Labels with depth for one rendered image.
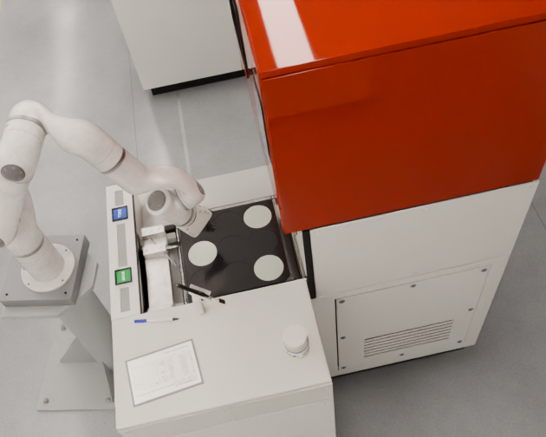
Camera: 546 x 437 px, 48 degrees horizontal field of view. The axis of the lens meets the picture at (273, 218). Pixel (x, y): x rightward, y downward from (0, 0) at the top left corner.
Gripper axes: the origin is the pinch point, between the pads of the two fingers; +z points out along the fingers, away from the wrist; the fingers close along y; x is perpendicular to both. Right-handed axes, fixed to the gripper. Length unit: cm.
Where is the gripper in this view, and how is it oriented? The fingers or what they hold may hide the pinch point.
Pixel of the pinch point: (208, 226)
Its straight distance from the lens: 207.1
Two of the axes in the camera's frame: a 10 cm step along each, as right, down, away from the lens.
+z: 3.8, 2.5, 8.9
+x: 7.2, 5.2, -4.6
